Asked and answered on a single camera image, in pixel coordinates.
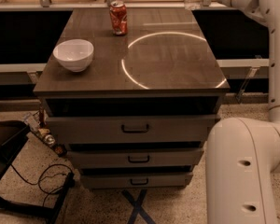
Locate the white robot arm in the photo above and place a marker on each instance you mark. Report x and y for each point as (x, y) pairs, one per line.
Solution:
(242, 153)

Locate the white bowl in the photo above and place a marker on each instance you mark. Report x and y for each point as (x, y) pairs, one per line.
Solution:
(74, 55)

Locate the red soda can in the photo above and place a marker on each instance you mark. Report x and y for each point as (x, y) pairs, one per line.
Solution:
(118, 16)

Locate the grey drawer cabinet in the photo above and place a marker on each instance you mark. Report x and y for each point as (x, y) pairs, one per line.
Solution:
(162, 67)

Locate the top grey drawer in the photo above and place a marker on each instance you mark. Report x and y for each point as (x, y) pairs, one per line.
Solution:
(151, 129)

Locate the grey drawer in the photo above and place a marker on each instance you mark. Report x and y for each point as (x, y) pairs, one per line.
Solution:
(151, 129)
(136, 158)
(136, 181)

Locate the middle grey drawer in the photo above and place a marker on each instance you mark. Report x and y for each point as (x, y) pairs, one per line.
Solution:
(136, 158)

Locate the clutter beside cabinet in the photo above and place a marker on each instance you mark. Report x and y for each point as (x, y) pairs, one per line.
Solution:
(38, 126)

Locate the bottom grey drawer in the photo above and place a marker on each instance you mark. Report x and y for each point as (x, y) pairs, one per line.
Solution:
(136, 181)

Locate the black chair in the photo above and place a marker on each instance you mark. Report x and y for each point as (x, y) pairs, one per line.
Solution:
(13, 136)

